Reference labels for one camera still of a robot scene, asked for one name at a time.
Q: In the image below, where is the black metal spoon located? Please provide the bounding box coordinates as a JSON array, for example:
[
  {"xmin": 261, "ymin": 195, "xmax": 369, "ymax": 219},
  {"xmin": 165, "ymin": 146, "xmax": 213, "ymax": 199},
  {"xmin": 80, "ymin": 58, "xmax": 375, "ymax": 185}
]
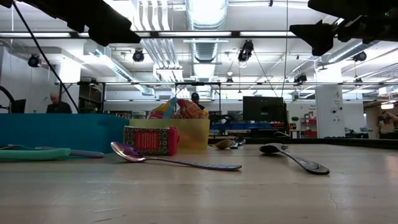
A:
[{"xmin": 259, "ymin": 142, "xmax": 330, "ymax": 175}]

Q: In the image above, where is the black table frame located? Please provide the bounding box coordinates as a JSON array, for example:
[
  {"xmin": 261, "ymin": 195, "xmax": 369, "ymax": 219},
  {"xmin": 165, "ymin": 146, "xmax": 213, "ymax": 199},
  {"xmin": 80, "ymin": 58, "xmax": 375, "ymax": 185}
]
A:
[{"xmin": 208, "ymin": 137, "xmax": 398, "ymax": 150}]

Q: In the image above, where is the white pillar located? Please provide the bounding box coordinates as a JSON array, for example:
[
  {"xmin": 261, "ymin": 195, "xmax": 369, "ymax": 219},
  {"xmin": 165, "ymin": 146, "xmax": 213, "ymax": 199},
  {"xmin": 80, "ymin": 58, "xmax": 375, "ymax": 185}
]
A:
[{"xmin": 315, "ymin": 84, "xmax": 344, "ymax": 139}]

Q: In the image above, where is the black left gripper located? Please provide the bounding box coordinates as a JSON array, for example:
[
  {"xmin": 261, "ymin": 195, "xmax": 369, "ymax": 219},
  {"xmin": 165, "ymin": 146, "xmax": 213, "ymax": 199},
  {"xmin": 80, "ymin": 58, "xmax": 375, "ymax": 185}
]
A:
[{"xmin": 18, "ymin": 0, "xmax": 142, "ymax": 47}]

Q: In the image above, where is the red snack packet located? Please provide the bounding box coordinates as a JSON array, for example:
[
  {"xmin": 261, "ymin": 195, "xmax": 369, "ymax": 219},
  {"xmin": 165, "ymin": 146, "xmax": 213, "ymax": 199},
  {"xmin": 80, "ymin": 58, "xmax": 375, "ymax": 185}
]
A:
[{"xmin": 175, "ymin": 98, "xmax": 208, "ymax": 120}]

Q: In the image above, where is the small black monitor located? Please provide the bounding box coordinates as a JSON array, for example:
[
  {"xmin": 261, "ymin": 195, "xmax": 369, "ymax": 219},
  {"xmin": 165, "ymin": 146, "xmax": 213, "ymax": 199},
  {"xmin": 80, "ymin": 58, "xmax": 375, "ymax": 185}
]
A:
[{"xmin": 8, "ymin": 98, "xmax": 27, "ymax": 114}]

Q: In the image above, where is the dark teal plastic bin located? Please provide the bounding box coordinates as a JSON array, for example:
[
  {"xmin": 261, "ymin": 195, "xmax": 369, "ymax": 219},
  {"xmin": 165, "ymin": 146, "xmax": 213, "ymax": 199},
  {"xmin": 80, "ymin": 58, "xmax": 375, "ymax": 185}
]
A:
[{"xmin": 0, "ymin": 113, "xmax": 131, "ymax": 154}]

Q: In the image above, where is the ramen noodle packet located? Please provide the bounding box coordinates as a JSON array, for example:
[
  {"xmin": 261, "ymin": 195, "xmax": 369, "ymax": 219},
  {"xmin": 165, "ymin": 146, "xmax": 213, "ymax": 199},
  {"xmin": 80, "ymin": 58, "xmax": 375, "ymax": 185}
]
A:
[{"xmin": 146, "ymin": 95, "xmax": 180, "ymax": 120}]

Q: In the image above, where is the silver metal spoon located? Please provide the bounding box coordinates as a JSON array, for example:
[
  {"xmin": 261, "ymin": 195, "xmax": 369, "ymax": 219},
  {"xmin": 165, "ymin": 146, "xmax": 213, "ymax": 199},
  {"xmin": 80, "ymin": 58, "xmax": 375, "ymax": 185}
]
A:
[{"xmin": 214, "ymin": 139, "xmax": 233, "ymax": 150}]

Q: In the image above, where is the spoon with green handle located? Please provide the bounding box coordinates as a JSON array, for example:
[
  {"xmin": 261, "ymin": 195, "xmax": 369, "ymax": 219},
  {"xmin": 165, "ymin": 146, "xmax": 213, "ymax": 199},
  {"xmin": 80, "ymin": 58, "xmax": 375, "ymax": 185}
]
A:
[{"xmin": 0, "ymin": 144, "xmax": 72, "ymax": 162}]

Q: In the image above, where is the black curved hose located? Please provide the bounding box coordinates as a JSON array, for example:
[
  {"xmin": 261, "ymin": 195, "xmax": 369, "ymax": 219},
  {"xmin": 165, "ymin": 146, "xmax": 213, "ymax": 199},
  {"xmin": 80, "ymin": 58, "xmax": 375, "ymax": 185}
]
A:
[{"xmin": 0, "ymin": 85, "xmax": 16, "ymax": 114}]

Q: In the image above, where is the yellow plastic bin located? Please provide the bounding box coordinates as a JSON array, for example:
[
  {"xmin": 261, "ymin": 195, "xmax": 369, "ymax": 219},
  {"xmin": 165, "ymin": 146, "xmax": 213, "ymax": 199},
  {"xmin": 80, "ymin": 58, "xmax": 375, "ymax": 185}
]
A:
[{"xmin": 128, "ymin": 118, "xmax": 211, "ymax": 152}]

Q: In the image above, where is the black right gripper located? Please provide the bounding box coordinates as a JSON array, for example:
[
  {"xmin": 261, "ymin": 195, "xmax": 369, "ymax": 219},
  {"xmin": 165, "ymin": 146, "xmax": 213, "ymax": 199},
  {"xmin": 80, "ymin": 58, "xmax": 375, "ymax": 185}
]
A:
[{"xmin": 289, "ymin": 0, "xmax": 374, "ymax": 57}]

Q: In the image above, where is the rainbow iridescent spoon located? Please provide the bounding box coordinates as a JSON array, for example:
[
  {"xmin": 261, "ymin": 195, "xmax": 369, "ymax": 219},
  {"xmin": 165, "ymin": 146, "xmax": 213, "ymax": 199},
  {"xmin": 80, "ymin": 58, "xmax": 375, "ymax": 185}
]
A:
[{"xmin": 110, "ymin": 141, "xmax": 243, "ymax": 172}]

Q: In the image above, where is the patterned red spice tin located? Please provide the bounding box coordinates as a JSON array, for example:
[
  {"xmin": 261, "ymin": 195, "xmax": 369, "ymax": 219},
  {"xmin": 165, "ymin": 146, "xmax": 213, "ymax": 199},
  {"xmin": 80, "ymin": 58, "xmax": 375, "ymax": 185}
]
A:
[{"xmin": 123, "ymin": 125, "xmax": 180, "ymax": 156}]

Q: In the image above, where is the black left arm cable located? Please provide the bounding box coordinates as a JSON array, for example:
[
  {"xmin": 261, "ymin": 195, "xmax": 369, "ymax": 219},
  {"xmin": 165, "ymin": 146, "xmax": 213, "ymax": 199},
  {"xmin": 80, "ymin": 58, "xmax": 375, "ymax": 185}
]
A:
[{"xmin": 11, "ymin": 2, "xmax": 80, "ymax": 113}]

